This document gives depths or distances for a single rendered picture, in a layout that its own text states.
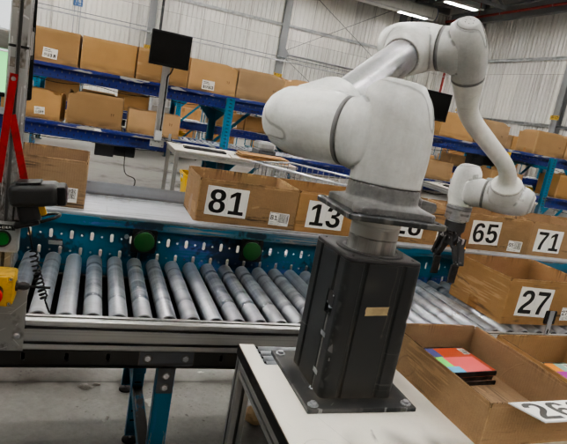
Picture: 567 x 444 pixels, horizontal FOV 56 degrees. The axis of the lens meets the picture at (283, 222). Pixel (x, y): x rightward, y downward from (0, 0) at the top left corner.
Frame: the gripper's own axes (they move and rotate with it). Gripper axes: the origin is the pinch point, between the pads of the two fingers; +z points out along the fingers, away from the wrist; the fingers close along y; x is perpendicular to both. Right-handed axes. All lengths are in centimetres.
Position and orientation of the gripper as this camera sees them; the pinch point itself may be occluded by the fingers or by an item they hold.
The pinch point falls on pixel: (443, 272)
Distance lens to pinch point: 211.7
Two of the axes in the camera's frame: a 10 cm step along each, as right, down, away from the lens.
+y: 3.1, 2.5, -9.2
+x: 9.3, 1.0, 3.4
